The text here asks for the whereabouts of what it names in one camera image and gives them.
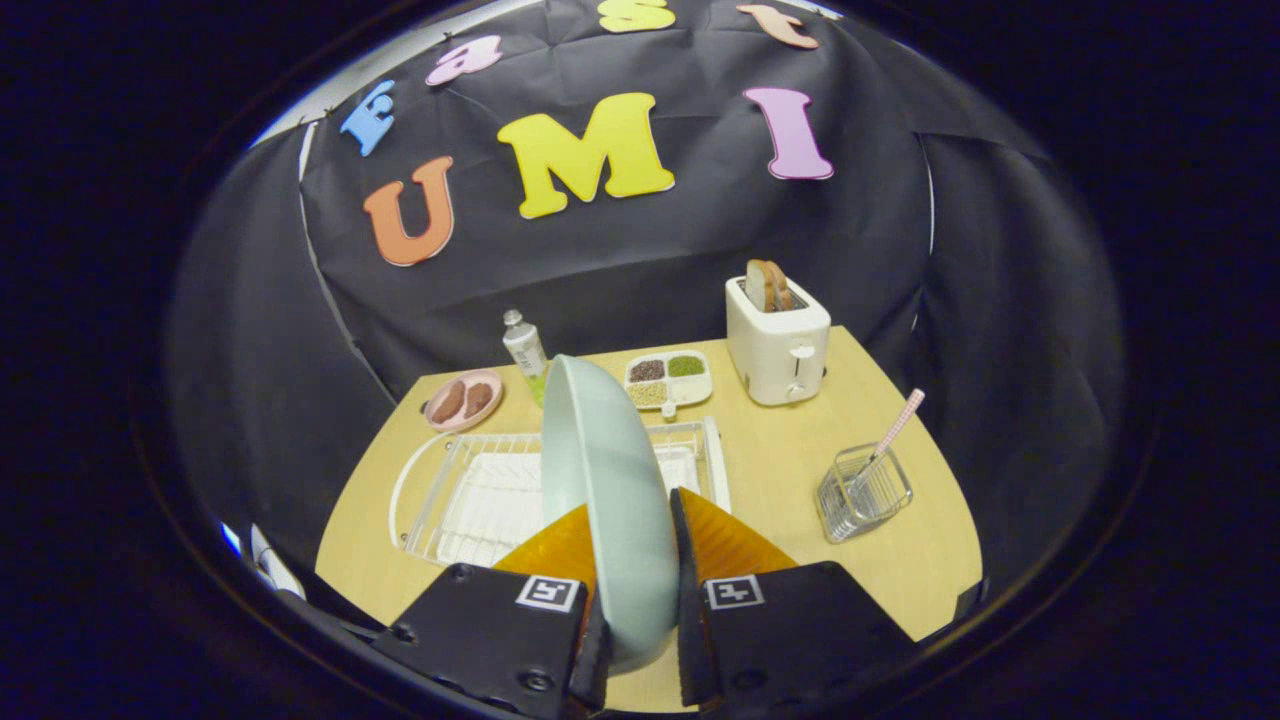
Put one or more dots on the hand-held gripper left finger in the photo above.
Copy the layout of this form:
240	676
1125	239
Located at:
480	630

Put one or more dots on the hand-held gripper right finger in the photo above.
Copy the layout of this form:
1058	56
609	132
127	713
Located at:
800	630

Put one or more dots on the pale green plate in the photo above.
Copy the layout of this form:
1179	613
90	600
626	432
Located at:
610	500

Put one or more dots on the small pink plate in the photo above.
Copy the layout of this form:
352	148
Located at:
463	420

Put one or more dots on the brown meat piece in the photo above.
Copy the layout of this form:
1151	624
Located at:
478	398
448	401

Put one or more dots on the white divided tray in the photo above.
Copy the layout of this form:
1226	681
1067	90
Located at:
690	388

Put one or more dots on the white toaster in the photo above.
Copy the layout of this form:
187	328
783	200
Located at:
775	350

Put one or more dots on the beige beans portion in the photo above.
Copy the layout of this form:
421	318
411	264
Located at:
648	393

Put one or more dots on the clear bottle with green drink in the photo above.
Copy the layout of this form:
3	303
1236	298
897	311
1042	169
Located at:
525	350

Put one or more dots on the green beans portion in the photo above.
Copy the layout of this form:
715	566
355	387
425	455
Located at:
686	366

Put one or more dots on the dark brown beans portion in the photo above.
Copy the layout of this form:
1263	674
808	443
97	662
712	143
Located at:
647	370

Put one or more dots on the toasted bread slice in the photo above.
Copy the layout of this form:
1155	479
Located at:
757	285
781	288

